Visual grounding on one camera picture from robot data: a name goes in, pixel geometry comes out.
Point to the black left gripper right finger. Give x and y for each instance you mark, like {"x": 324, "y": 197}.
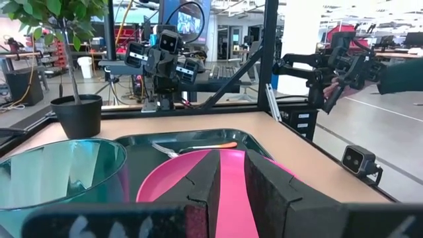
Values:
{"x": 281, "y": 205}

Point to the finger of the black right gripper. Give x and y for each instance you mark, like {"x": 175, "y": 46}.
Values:
{"x": 135, "y": 54}
{"x": 187, "y": 71}

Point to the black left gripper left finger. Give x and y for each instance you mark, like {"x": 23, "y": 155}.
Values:
{"x": 198, "y": 191}

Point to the red round plate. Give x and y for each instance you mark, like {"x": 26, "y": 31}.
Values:
{"x": 234, "y": 198}

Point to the silver fork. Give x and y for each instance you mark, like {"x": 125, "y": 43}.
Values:
{"x": 165, "y": 151}

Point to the dark green serving tray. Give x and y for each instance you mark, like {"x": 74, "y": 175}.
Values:
{"x": 145, "y": 165}

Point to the blue faceted plastic cup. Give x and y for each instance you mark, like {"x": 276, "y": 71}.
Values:
{"x": 49, "y": 172}

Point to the person's forearm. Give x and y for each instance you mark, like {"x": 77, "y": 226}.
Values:
{"x": 401, "y": 76}

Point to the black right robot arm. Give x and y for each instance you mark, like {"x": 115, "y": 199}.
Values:
{"x": 163, "y": 92}

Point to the large lit screen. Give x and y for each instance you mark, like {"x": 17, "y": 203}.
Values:
{"x": 188, "y": 23}

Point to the white waste bin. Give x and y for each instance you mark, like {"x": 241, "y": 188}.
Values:
{"x": 86, "y": 67}

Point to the green leafy plant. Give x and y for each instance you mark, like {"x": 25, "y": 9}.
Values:
{"x": 76, "y": 16}

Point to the black plant pot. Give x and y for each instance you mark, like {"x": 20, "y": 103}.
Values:
{"x": 77, "y": 115}

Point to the black box with white labels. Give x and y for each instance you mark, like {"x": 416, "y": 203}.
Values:
{"x": 300, "y": 120}

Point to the black cabinet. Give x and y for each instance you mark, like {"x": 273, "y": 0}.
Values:
{"x": 24, "y": 86}

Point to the person's hand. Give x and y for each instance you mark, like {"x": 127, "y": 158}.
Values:
{"x": 330, "y": 90}

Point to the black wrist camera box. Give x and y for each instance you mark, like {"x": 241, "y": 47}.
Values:
{"x": 169, "y": 41}

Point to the black frame post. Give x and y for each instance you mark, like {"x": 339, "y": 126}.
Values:
{"x": 269, "y": 49}
{"x": 110, "y": 33}

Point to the black table end rail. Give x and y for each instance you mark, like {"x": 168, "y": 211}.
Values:
{"x": 198, "y": 110}

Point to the black diagonal frame strut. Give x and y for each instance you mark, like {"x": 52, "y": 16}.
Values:
{"x": 231, "y": 79}

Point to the small black table camera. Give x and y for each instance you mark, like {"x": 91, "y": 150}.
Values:
{"x": 357, "y": 160}

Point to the black table side rail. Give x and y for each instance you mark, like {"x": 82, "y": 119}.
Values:
{"x": 29, "y": 132}

